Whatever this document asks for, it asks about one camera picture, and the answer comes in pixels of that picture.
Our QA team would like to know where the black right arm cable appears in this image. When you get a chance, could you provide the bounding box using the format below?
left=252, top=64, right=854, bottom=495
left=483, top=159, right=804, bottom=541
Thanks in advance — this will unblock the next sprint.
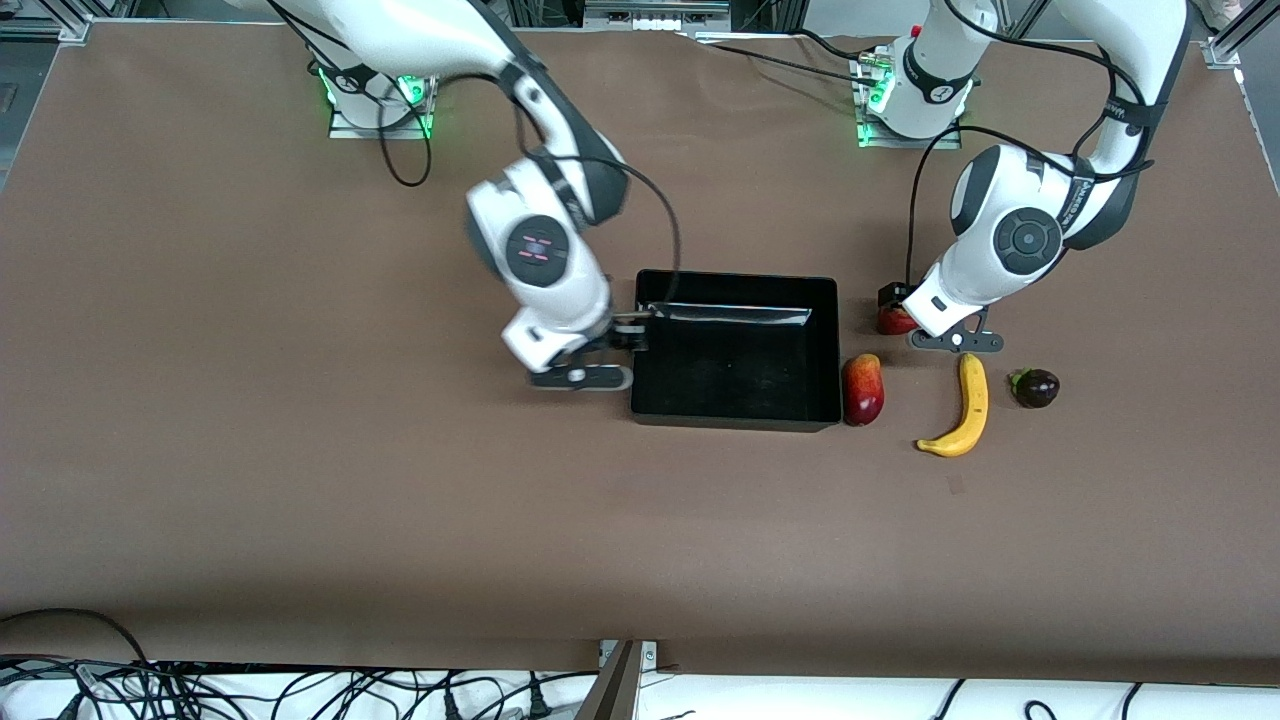
left=377, top=70, right=434, bottom=190
left=515, top=150, right=684, bottom=306

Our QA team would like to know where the black plastic box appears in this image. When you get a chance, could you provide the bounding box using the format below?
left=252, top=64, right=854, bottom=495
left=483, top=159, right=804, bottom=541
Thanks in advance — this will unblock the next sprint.
left=629, top=268, right=842, bottom=434

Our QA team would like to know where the black cable on table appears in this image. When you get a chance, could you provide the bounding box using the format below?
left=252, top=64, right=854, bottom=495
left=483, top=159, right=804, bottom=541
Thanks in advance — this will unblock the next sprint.
left=695, top=38, right=873, bottom=91

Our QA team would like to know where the brown table cover mat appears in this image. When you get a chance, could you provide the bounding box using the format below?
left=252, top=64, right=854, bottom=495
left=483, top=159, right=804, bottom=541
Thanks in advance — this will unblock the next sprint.
left=0, top=20, right=1280, bottom=686

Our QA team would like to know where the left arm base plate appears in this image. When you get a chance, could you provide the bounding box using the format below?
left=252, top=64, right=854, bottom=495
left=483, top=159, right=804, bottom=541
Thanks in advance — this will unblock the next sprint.
left=852, top=45, right=969, bottom=151

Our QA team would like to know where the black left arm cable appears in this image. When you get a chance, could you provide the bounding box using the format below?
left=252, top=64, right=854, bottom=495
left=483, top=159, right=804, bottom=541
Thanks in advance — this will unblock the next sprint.
left=904, top=122, right=1153, bottom=293

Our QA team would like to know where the aluminium frame corner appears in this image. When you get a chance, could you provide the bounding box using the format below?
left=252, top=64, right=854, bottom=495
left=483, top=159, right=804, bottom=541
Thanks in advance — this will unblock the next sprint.
left=0, top=8, right=96, bottom=46
left=1203, top=0, right=1280, bottom=71

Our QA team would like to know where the long black floor cable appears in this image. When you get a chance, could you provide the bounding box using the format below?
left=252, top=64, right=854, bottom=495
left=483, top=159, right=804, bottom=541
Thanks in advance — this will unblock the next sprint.
left=0, top=607, right=153, bottom=669

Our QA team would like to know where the grey metal rack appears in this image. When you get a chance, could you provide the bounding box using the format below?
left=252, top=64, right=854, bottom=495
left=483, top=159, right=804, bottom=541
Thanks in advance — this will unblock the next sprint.
left=583, top=0, right=733, bottom=33

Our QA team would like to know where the silver table edge bracket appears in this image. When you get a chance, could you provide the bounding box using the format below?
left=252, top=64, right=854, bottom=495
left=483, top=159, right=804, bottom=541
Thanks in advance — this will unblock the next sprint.
left=598, top=640, right=659, bottom=693

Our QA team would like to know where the red yellow mango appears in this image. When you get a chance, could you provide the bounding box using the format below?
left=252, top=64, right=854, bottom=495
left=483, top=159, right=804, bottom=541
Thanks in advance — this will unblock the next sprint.
left=842, top=353, right=887, bottom=428

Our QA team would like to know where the dark metal post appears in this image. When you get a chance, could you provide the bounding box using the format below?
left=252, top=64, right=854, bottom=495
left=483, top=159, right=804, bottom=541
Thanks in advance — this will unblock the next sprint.
left=575, top=640, right=641, bottom=720

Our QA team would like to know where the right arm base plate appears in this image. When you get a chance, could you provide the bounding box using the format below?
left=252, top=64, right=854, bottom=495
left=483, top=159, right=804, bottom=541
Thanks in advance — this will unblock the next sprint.
left=328, top=72, right=438, bottom=141

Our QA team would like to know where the dark purple eggplant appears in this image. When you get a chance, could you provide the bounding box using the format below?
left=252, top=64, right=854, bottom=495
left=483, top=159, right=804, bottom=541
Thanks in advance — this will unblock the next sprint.
left=1008, top=367, right=1061, bottom=410

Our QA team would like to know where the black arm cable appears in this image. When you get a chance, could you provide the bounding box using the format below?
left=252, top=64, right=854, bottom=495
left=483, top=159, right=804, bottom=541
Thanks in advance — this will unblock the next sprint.
left=515, top=150, right=684, bottom=306
left=904, top=122, right=1153, bottom=293
left=377, top=70, right=434, bottom=190

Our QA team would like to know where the yellow banana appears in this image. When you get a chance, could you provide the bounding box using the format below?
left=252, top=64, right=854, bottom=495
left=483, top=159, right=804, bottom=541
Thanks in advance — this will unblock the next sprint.
left=916, top=352, right=990, bottom=459

